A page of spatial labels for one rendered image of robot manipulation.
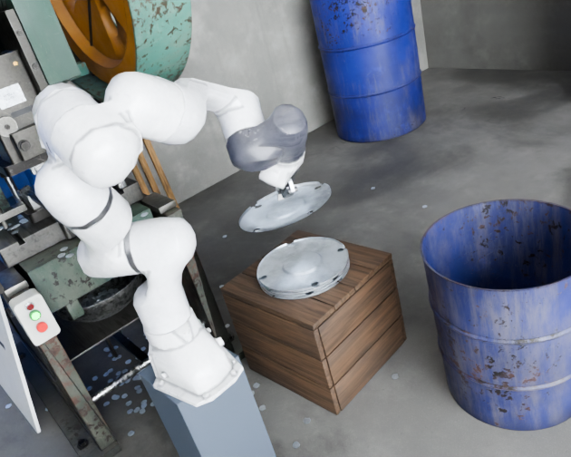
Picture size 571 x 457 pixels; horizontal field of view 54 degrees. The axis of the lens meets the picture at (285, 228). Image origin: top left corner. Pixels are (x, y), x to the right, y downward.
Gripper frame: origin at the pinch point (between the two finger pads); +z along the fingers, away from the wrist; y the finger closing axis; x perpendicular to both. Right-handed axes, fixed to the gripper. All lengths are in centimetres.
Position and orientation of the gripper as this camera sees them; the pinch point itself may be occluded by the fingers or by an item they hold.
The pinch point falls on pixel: (282, 190)
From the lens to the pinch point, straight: 152.4
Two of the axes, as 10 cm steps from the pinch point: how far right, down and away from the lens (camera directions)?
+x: -9.3, 3.2, -1.6
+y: -3.6, -8.9, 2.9
